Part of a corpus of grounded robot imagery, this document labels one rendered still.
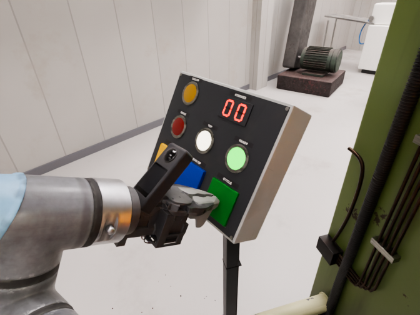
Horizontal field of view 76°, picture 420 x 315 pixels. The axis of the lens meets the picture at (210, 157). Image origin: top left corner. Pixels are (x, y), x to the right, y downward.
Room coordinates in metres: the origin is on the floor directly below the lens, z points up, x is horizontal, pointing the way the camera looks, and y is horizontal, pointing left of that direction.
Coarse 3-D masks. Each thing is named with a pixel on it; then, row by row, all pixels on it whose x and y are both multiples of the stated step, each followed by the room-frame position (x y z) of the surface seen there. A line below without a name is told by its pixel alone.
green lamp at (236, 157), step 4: (232, 148) 0.46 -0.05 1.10; (236, 148) 0.45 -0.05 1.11; (240, 148) 0.45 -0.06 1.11; (232, 152) 0.45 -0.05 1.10; (236, 152) 0.45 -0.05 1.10; (240, 152) 0.44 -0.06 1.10; (228, 156) 0.46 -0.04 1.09; (232, 156) 0.45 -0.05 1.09; (236, 156) 0.44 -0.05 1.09; (240, 156) 0.44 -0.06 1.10; (244, 156) 0.43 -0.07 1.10; (228, 160) 0.45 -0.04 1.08; (232, 160) 0.44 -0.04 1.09; (236, 160) 0.44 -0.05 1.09; (240, 160) 0.43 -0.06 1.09; (244, 160) 0.43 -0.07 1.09; (228, 164) 0.45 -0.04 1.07; (232, 164) 0.44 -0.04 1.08; (236, 164) 0.43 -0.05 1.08; (240, 164) 0.43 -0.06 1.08; (232, 168) 0.43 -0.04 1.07; (236, 168) 0.43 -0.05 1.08
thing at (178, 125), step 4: (176, 120) 0.61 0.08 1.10; (180, 120) 0.60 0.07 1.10; (172, 124) 0.61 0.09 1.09; (176, 124) 0.60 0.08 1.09; (180, 124) 0.59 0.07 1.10; (172, 128) 0.61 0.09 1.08; (176, 128) 0.60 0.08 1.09; (180, 128) 0.59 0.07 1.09; (176, 132) 0.59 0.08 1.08; (180, 132) 0.58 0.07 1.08
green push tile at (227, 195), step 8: (216, 184) 0.44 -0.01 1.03; (224, 184) 0.43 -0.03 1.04; (216, 192) 0.42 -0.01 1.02; (224, 192) 0.41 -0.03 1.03; (232, 192) 0.40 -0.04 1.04; (224, 200) 0.40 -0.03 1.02; (232, 200) 0.39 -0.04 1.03; (216, 208) 0.40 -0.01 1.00; (224, 208) 0.39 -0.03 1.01; (232, 208) 0.39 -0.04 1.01; (216, 216) 0.39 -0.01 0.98; (224, 216) 0.38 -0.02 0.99; (224, 224) 0.37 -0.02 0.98
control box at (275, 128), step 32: (224, 96) 0.54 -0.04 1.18; (256, 96) 0.49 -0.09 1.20; (192, 128) 0.56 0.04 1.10; (224, 128) 0.50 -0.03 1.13; (256, 128) 0.45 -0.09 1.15; (288, 128) 0.43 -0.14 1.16; (192, 160) 0.51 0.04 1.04; (224, 160) 0.46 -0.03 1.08; (256, 160) 0.41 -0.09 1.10; (288, 160) 0.44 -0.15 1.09; (256, 192) 0.38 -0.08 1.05; (256, 224) 0.38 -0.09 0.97
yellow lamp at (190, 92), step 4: (192, 84) 0.63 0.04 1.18; (188, 88) 0.63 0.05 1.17; (192, 88) 0.62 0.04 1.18; (184, 92) 0.64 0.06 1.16; (188, 92) 0.63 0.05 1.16; (192, 92) 0.62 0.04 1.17; (184, 96) 0.63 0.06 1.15; (188, 96) 0.62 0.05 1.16; (192, 96) 0.61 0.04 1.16; (184, 100) 0.63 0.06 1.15; (188, 100) 0.61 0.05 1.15
